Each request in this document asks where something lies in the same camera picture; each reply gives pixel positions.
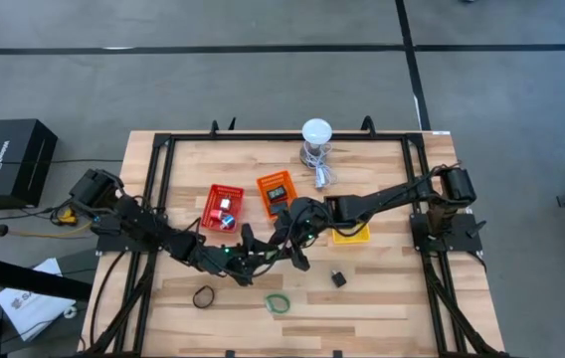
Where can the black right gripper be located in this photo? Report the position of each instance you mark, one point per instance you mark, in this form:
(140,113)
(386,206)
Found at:
(297,238)

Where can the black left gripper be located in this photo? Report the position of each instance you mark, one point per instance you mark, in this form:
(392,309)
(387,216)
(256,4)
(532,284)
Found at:
(243,263)

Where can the black plug adapter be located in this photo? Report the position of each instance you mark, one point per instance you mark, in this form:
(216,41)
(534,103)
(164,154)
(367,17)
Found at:
(338,279)

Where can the red and white charger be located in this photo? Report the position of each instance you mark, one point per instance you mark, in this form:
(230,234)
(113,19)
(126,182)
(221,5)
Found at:
(216,215)

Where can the green wrist watch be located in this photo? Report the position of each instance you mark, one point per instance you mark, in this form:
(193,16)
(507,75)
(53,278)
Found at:
(268,308)

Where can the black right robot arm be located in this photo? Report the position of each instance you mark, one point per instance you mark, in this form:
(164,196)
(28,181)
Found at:
(387,196)

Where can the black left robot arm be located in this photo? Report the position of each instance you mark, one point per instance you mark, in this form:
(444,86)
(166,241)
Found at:
(138,221)

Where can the small black device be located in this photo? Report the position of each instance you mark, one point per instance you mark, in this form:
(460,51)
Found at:
(277,209)

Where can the blue and white charger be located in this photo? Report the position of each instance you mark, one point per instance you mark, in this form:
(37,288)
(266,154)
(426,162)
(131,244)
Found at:
(228,222)

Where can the black digital clock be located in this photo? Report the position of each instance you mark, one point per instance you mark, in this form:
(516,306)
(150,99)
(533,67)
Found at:
(277,193)

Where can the yellow plastic basket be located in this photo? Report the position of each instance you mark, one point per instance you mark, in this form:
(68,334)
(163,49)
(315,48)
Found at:
(352,239)

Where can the orange plastic basket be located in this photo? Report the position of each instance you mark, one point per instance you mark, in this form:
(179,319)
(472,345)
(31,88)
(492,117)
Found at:
(277,178)

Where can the red plastic basket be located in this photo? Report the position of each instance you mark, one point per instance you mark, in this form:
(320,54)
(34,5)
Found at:
(210,199)

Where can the black watch band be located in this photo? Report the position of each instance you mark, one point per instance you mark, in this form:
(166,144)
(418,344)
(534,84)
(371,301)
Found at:
(194,298)

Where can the white table sticker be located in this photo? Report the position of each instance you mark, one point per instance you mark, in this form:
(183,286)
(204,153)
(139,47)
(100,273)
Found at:
(440,132)

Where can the white paper bag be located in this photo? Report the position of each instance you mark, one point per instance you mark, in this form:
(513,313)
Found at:
(29,308)

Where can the black cardboard box white print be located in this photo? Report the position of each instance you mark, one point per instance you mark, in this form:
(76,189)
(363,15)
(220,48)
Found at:
(14,159)

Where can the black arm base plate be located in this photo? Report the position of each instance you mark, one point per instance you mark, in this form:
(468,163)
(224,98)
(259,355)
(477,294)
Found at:
(113,243)
(466,238)

